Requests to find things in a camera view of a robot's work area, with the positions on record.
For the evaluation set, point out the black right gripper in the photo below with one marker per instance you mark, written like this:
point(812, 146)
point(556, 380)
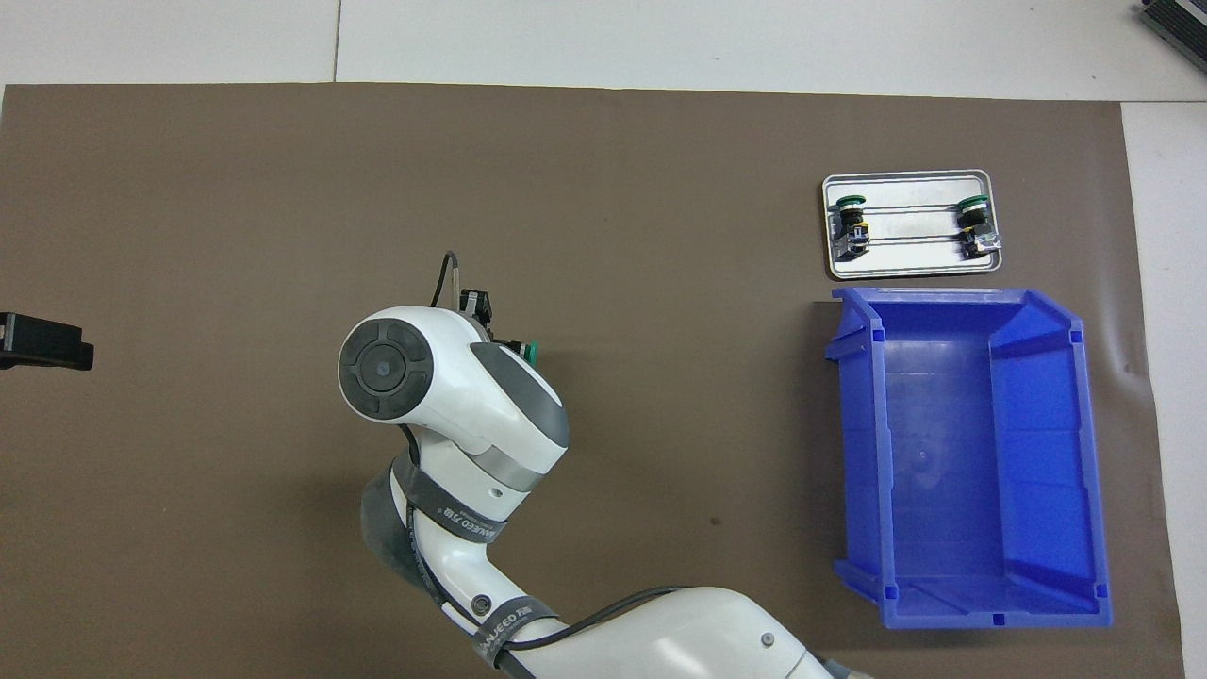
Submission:
point(479, 306)

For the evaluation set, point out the green push button switch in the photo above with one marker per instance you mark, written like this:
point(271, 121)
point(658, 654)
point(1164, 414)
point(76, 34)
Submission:
point(531, 354)
point(853, 226)
point(971, 219)

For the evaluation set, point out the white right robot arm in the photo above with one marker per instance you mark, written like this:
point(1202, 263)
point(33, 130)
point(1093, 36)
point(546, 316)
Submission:
point(443, 377)

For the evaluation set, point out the brown paper mat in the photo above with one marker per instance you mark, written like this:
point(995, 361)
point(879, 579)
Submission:
point(660, 189)

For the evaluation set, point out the silver metal tray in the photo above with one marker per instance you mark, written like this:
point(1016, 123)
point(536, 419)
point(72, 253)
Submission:
point(910, 266)

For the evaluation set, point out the thin metal rod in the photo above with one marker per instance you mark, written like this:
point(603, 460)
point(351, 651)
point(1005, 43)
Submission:
point(910, 241)
point(910, 207)

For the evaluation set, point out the blue plastic storage bin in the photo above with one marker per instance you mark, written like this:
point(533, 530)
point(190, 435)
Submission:
point(943, 471)

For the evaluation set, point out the grey ribbed metal device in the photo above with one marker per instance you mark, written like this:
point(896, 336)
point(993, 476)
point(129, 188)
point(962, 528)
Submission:
point(1183, 17)

